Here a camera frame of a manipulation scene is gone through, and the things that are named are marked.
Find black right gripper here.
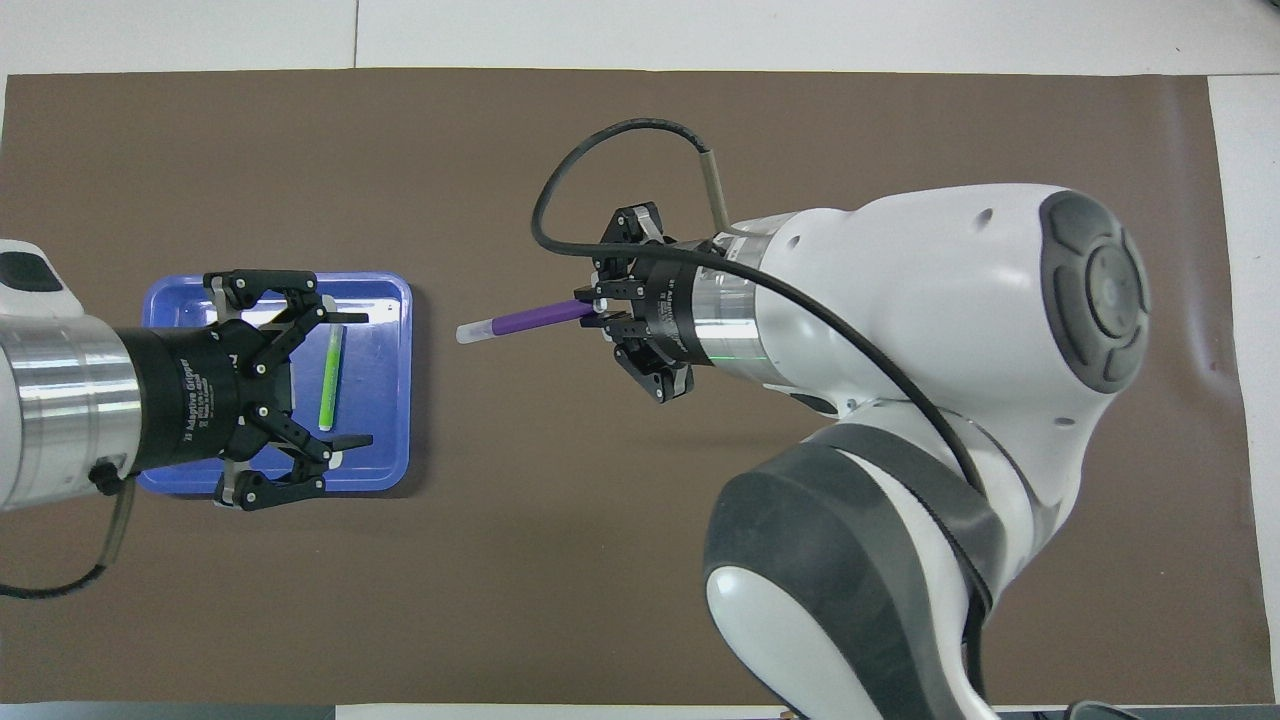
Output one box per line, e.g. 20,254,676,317
576,203,701,404

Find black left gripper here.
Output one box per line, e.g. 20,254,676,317
120,268,374,513

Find green pen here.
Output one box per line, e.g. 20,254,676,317
317,322,346,433

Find purple pen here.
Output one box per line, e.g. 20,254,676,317
456,300,601,346

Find blue plastic tray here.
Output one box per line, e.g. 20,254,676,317
138,272,413,496

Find brown table mat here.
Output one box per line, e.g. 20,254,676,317
0,68,1229,706

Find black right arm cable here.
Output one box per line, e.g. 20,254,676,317
531,118,1001,720

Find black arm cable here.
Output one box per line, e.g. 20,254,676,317
0,460,136,601
531,118,1001,720

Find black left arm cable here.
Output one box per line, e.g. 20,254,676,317
0,460,136,601

